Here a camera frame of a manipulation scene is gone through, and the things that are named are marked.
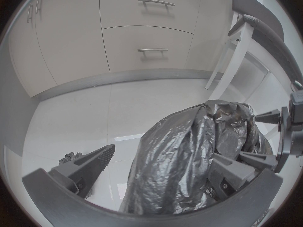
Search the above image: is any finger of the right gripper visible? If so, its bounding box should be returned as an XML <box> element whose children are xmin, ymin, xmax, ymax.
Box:
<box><xmin>254</xmin><ymin>110</ymin><xmax>282</xmax><ymax>125</ymax></box>
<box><xmin>239</xmin><ymin>151</ymin><xmax>277</xmax><ymax>172</ymax></box>

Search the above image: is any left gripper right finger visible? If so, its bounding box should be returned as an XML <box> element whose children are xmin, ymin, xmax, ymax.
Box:
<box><xmin>208</xmin><ymin>151</ymin><xmax>256</xmax><ymax>201</ymax></box>

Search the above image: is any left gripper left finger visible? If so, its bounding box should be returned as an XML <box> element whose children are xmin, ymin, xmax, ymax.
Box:
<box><xmin>48</xmin><ymin>144</ymin><xmax>116</xmax><ymax>194</ymax></box>

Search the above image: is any black plastic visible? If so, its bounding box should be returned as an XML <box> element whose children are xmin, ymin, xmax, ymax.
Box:
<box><xmin>59</xmin><ymin>152</ymin><xmax>93</xmax><ymax>199</ymax></box>

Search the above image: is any black plastic bag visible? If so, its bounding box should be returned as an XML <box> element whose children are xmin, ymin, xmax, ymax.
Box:
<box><xmin>119</xmin><ymin>99</ymin><xmax>273</xmax><ymax>216</ymax></box>

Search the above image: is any grey chair with white legs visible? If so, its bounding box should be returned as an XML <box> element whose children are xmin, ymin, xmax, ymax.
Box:
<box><xmin>205</xmin><ymin>0</ymin><xmax>303</xmax><ymax>141</ymax></box>

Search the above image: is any beige cabinet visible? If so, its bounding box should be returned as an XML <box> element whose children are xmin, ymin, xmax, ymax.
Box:
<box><xmin>8</xmin><ymin>0</ymin><xmax>233</xmax><ymax>99</ymax></box>

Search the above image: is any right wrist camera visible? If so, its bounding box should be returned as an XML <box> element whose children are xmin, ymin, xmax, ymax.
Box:
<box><xmin>290</xmin><ymin>92</ymin><xmax>303</xmax><ymax>124</ymax></box>

